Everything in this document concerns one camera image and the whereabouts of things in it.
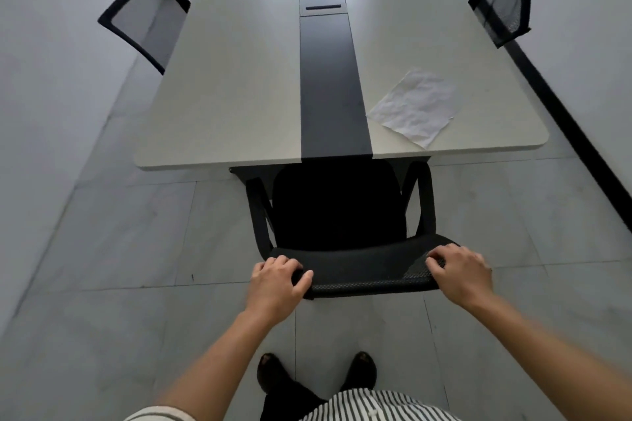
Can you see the person's left hand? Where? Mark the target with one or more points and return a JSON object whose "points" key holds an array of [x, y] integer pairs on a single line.
{"points": [[276, 290]]}

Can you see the person's right hand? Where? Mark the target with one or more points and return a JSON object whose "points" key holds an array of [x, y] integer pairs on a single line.
{"points": [[464, 275]]}

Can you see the person's left forearm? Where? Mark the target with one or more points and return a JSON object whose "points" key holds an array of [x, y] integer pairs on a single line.
{"points": [[212, 371]]}

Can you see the person's right forearm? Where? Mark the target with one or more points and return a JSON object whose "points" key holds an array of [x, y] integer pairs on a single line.
{"points": [[553, 356]]}

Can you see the person's left black shoe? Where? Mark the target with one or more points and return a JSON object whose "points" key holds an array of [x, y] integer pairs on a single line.
{"points": [[272, 371]]}

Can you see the person's black shoe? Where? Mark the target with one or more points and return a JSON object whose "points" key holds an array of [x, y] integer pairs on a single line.
{"points": [[272, 371], [360, 370]]}

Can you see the person's black trousers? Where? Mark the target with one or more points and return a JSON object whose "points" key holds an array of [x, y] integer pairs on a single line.
{"points": [[286, 403]]}

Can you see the person's right black shoe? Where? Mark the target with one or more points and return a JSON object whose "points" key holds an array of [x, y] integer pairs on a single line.
{"points": [[360, 370]]}

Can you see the person's striped shirt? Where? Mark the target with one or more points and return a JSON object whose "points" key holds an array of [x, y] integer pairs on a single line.
{"points": [[375, 408]]}

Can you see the long white grey table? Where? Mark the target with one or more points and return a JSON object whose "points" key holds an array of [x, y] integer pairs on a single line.
{"points": [[237, 90]]}

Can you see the crumpled white paper sheet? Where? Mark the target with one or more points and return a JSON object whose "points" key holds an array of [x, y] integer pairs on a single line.
{"points": [[417, 107]]}

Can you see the black baseboard strip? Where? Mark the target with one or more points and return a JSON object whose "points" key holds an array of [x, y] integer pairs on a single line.
{"points": [[577, 139]]}

